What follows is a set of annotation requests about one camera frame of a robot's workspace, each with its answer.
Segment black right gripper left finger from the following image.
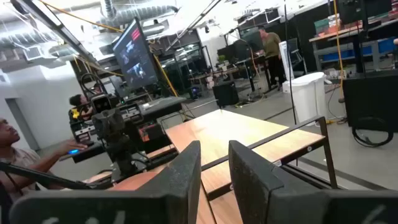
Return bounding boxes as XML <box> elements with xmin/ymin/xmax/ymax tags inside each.
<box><xmin>9</xmin><ymin>140</ymin><xmax>201</xmax><ymax>224</ymax></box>

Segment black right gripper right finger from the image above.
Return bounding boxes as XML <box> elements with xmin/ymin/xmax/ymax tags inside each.
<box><xmin>228</xmin><ymin>139</ymin><xmax>398</xmax><ymax>224</ymax></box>

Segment seated person in background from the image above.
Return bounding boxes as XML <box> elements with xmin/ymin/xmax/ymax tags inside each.
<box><xmin>68</xmin><ymin>93</ymin><xmax>95</xmax><ymax>123</ymax></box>

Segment large black monitor screen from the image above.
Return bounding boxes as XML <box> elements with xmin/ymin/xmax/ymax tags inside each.
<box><xmin>112</xmin><ymin>17</ymin><xmax>160</xmax><ymax>91</ymax></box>

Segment black slanted rod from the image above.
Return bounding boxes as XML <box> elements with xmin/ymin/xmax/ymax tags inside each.
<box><xmin>0</xmin><ymin>161</ymin><xmax>91</xmax><ymax>191</ymax></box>

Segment person at table side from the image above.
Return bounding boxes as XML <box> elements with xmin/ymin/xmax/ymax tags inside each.
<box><xmin>0</xmin><ymin>118</ymin><xmax>88</xmax><ymax>202</ymax></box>

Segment white trash bin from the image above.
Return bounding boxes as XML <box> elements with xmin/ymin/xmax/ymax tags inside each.
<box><xmin>281</xmin><ymin>72</ymin><xmax>328</xmax><ymax>126</ymax></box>

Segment black box on floor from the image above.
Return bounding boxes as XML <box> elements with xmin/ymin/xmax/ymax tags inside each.
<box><xmin>212</xmin><ymin>81</ymin><xmax>240</xmax><ymax>107</ymax></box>

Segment large black cabinet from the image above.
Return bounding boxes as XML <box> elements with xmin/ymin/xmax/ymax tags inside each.
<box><xmin>341</xmin><ymin>69</ymin><xmax>398</xmax><ymax>135</ymax></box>

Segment person in olive shirt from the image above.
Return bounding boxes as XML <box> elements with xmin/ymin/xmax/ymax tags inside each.
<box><xmin>258</xmin><ymin>26</ymin><xmax>285</xmax><ymax>91</ymax></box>

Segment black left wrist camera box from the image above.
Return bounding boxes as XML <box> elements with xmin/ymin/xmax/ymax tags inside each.
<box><xmin>90</xmin><ymin>93</ymin><xmax>113</xmax><ymax>114</ymax></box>

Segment wooden shelf black metal frame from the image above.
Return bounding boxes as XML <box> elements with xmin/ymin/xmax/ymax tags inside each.
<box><xmin>160</xmin><ymin>108</ymin><xmax>339</xmax><ymax>202</ymax></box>

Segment coiled black floor cable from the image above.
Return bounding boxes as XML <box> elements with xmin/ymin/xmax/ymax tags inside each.
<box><xmin>351</xmin><ymin>116</ymin><xmax>394</xmax><ymax>148</ymax></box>

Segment black overhead frame bar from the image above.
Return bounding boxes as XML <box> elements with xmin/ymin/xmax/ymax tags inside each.
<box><xmin>10</xmin><ymin>0</ymin><xmax>101</xmax><ymax>67</ymax></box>

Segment yellow hanging cord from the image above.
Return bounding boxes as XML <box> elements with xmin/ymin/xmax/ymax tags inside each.
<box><xmin>333</xmin><ymin>0</ymin><xmax>345</xmax><ymax>103</ymax></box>

